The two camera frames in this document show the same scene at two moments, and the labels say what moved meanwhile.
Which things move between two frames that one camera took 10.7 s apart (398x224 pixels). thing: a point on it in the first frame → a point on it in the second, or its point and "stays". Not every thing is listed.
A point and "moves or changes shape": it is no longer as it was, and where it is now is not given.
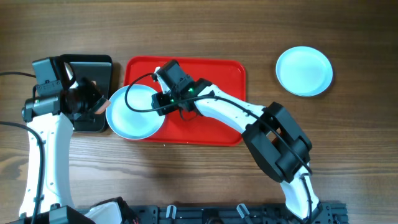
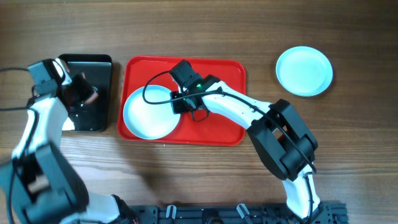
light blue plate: x=132 y=126 moves or changes shape
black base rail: x=328 y=213 stays
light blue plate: x=304 y=71 stays
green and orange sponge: x=101 y=104 moves or changes shape
